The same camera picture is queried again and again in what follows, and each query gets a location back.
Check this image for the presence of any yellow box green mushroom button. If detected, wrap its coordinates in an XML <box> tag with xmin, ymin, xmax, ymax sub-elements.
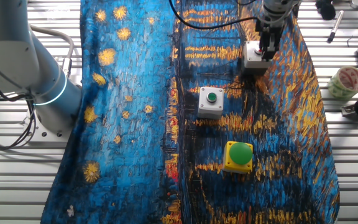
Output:
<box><xmin>222</xmin><ymin>141</ymin><xmax>254</xmax><ymax>174</ymax></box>

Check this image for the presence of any black cable bundle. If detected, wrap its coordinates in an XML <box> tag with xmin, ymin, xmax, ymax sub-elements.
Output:
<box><xmin>0</xmin><ymin>52</ymin><xmax>37</xmax><ymax>152</ymax></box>

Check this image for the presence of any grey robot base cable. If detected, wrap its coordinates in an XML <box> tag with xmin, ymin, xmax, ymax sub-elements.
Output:
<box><xmin>29</xmin><ymin>24</ymin><xmax>76</xmax><ymax>78</ymax></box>

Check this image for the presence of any clear tape roll red print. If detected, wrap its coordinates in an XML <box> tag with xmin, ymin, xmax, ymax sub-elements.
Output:
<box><xmin>327</xmin><ymin>65</ymin><xmax>358</xmax><ymax>101</ymax></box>

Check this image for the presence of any starry night painted cloth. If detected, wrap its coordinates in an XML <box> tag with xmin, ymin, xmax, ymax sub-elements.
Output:
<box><xmin>40</xmin><ymin>0</ymin><xmax>341</xmax><ymax>224</ymax></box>

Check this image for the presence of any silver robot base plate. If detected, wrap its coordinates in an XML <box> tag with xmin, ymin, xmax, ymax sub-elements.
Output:
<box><xmin>26</xmin><ymin>105</ymin><xmax>74</xmax><ymax>147</ymax></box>

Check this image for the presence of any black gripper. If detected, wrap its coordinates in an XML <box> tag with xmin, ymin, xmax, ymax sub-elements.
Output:
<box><xmin>255</xmin><ymin>17</ymin><xmax>284</xmax><ymax>62</ymax></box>

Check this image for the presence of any grey box small green button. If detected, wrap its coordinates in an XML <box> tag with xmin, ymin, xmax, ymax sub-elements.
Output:
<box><xmin>196</xmin><ymin>86</ymin><xmax>224</xmax><ymax>120</ymax></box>

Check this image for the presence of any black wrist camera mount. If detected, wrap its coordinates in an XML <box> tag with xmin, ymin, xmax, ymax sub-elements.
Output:
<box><xmin>314</xmin><ymin>0</ymin><xmax>337</xmax><ymax>21</ymax></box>

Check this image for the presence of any silver black pen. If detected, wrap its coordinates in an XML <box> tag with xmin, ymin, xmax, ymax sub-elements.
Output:
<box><xmin>327</xmin><ymin>9</ymin><xmax>345</xmax><ymax>43</ymax></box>

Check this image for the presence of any grey box red button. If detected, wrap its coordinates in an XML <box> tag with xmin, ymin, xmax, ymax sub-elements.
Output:
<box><xmin>243</xmin><ymin>40</ymin><xmax>273</xmax><ymax>77</ymax></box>

